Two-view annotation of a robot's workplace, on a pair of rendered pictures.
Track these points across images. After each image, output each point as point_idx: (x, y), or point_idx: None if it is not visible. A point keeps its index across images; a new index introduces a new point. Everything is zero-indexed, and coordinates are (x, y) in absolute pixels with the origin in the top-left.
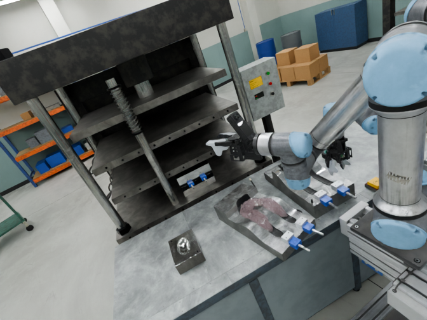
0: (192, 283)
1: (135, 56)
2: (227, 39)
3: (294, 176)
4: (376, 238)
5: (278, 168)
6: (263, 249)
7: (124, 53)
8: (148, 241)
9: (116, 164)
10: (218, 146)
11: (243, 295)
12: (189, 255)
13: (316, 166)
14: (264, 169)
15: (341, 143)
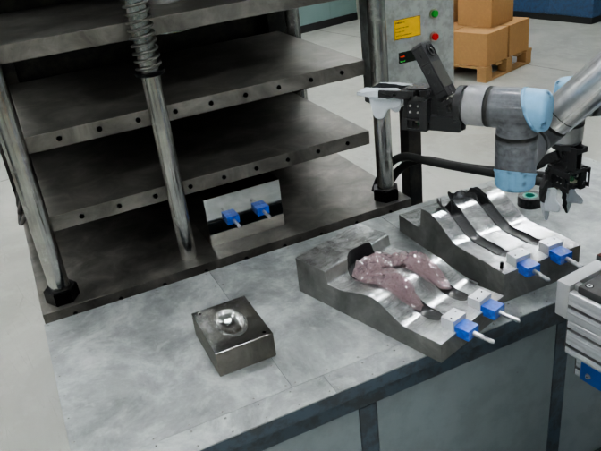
0: (250, 390)
1: None
2: None
3: (514, 165)
4: None
5: (435, 205)
6: (399, 343)
7: None
8: (131, 319)
9: (83, 135)
10: (382, 100)
11: (342, 436)
12: (247, 337)
13: (510, 212)
14: (396, 213)
15: (576, 153)
